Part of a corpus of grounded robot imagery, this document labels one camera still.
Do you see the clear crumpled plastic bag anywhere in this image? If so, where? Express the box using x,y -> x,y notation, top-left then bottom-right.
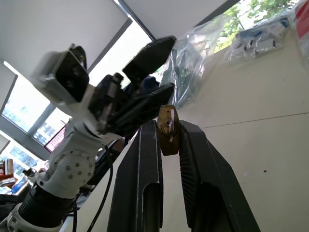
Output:
160,13 -> 234,110

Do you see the plastic bag with blue boxes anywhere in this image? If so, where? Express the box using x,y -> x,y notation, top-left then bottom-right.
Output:
224,6 -> 299,64

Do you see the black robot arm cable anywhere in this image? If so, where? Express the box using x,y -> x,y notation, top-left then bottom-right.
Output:
86,144 -> 114,232

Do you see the silver padlock key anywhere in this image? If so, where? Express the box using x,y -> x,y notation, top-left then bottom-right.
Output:
168,108 -> 175,144

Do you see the stack of books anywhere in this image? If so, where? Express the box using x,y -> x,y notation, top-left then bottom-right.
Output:
0,157 -> 33,195

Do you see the brass padlock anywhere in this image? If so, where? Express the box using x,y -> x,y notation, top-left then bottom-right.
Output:
157,104 -> 181,157

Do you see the pink lit screen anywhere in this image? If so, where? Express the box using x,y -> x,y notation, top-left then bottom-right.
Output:
44,125 -> 68,153

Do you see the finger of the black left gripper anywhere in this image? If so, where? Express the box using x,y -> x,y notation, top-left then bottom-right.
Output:
122,35 -> 177,81
108,82 -> 176,140

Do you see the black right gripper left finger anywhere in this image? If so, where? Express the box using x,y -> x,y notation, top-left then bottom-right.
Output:
106,120 -> 165,232

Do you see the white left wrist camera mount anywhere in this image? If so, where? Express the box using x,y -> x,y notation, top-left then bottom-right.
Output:
30,43 -> 123,200

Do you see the red box in plastic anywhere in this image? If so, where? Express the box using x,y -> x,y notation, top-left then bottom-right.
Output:
291,0 -> 309,60

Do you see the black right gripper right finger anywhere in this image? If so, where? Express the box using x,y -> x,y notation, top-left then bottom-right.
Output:
178,120 -> 261,232

